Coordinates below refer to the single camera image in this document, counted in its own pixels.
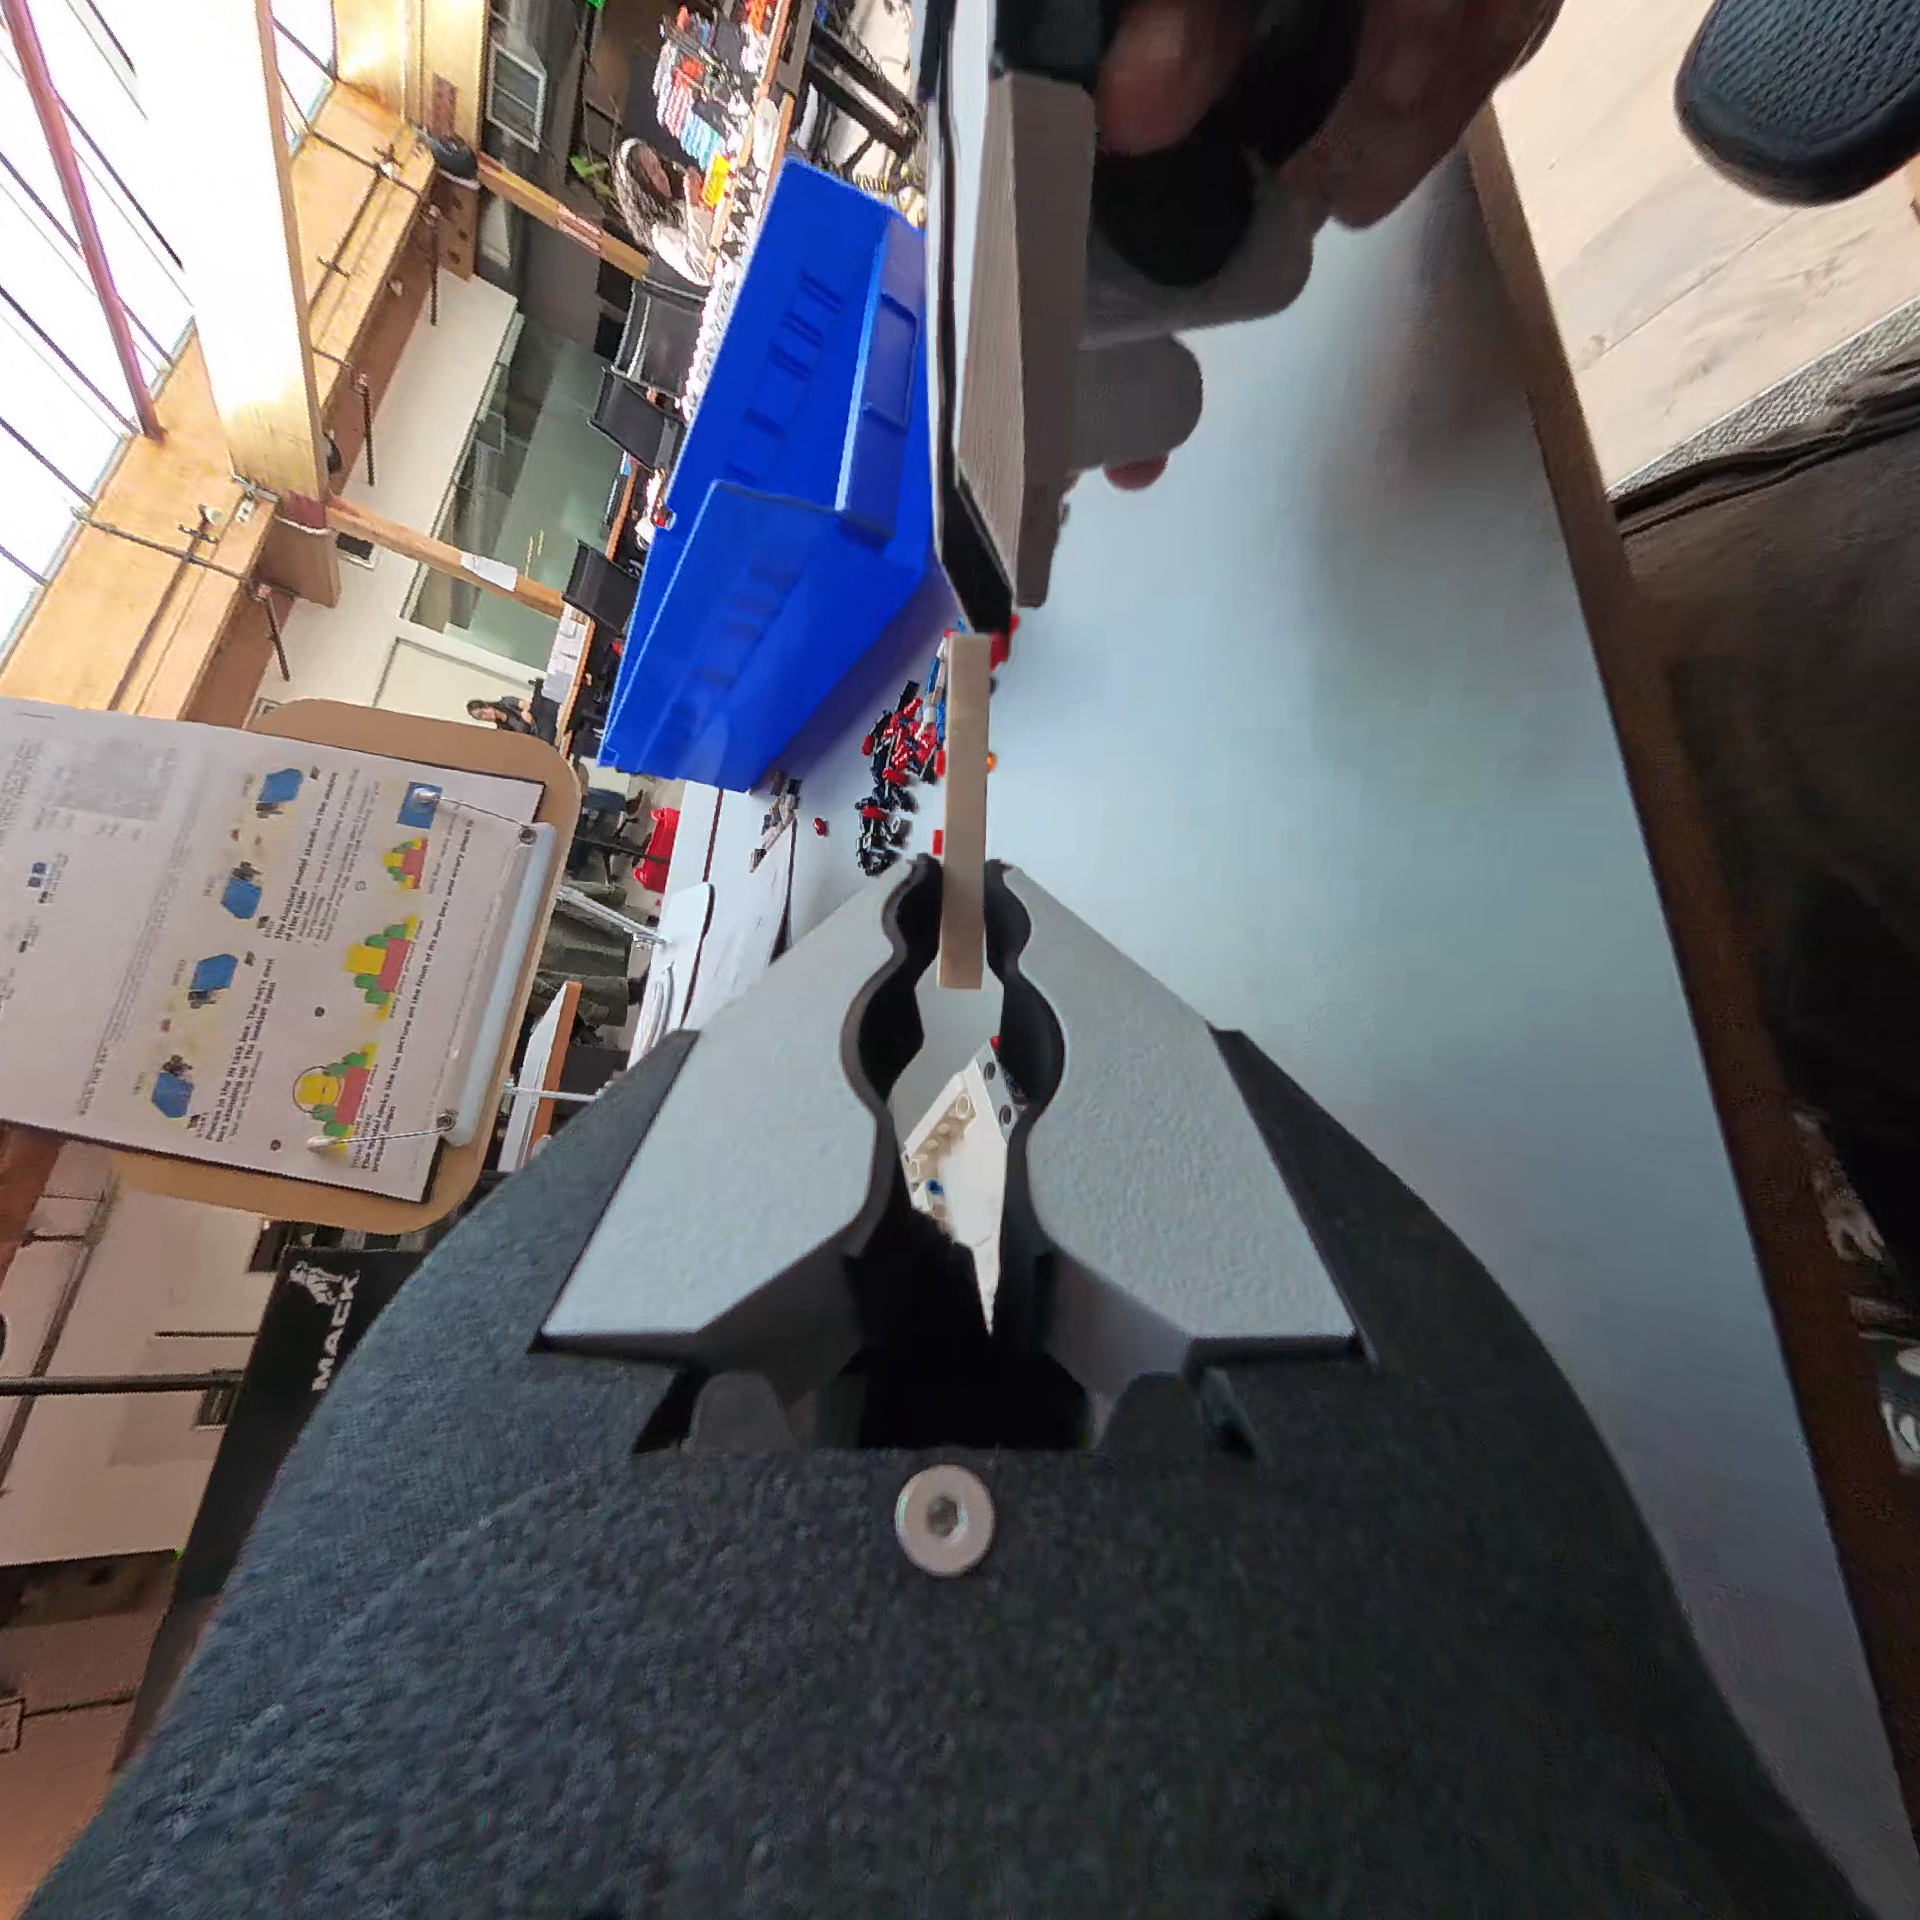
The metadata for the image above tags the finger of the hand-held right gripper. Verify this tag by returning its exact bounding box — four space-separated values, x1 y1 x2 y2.
931 0 1101 635

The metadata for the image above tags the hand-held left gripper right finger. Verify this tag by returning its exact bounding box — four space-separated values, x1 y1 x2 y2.
979 865 1362 1448

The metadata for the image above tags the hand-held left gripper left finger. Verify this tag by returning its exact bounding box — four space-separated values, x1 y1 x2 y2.
537 865 941 1448

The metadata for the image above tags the pile of small lego pins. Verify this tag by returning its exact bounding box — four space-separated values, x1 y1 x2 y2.
855 609 1024 875

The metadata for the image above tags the white grey lego panel assembly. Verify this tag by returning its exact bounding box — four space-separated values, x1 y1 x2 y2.
901 1041 1040 1340

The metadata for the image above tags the lego set box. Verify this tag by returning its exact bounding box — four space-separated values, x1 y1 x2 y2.
179 1243 424 1594

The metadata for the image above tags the person's right hand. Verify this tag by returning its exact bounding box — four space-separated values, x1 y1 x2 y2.
1092 0 1566 229

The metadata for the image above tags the black office chair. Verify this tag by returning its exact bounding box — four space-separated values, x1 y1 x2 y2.
593 365 687 468
622 279 710 385
561 539 642 635

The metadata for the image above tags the blue plastic bin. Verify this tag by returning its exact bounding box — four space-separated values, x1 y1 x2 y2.
600 157 964 793

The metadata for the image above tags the wooden clipboard stand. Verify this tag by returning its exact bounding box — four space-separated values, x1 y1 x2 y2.
0 695 587 1237

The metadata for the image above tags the printed instruction sheet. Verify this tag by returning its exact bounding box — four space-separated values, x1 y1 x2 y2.
0 695 545 1202

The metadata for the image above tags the black mesh armrest chair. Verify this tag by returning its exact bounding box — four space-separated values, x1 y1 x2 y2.
1677 0 1920 205

